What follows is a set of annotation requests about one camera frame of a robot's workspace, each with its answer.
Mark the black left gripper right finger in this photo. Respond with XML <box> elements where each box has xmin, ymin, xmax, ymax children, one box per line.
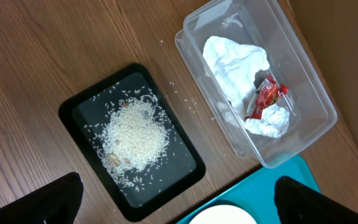
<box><xmin>274</xmin><ymin>176</ymin><xmax>358</xmax><ymax>224</ymax></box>

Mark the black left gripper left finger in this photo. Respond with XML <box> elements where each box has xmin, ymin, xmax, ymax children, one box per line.
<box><xmin>0</xmin><ymin>172</ymin><xmax>84</xmax><ymax>224</ymax></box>

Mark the large white plate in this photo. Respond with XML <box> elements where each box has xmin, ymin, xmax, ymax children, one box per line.
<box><xmin>190</xmin><ymin>205</ymin><xmax>257</xmax><ymax>224</ymax></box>

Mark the pile of white rice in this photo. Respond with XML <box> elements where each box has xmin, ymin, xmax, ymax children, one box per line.
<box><xmin>77</xmin><ymin>81</ymin><xmax>183</xmax><ymax>193</ymax></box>

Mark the red sauce packet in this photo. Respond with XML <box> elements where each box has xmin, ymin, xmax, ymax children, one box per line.
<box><xmin>244</xmin><ymin>75</ymin><xmax>289</xmax><ymax>121</ymax></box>

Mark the white napkin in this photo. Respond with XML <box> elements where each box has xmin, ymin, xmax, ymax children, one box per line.
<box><xmin>232</xmin><ymin>103</ymin><xmax>290</xmax><ymax>138</ymax></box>
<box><xmin>203</xmin><ymin>36</ymin><xmax>270</xmax><ymax>105</ymax></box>

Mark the black food waste tray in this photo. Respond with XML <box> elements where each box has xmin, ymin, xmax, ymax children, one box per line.
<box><xmin>58</xmin><ymin>63</ymin><xmax>206</xmax><ymax>222</ymax></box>

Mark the clear plastic waste bin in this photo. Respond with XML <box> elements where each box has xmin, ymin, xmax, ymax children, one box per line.
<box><xmin>175</xmin><ymin>0</ymin><xmax>337</xmax><ymax>168</ymax></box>

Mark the teal serving tray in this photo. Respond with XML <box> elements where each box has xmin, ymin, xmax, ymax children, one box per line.
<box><xmin>178</xmin><ymin>156</ymin><xmax>320</xmax><ymax>224</ymax></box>

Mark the white napkin in bin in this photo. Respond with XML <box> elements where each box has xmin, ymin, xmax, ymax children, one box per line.
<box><xmin>232</xmin><ymin>103</ymin><xmax>290</xmax><ymax>138</ymax></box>

